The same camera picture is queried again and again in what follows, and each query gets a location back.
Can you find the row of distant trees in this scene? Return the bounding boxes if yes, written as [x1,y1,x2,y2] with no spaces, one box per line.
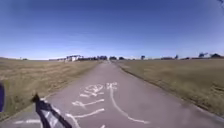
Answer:
[78,52,224,62]

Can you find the white chalk markings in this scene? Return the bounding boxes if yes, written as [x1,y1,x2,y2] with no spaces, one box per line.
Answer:
[13,81,152,128]

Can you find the grey asphalt path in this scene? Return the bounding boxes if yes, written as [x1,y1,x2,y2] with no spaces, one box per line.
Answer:
[0,60,224,128]

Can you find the white building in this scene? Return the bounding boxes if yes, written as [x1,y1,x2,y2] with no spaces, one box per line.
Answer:
[65,54,83,63]

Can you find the dry grass field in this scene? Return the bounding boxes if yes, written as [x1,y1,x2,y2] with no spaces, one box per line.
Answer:
[0,57,102,122]
[114,57,224,118]

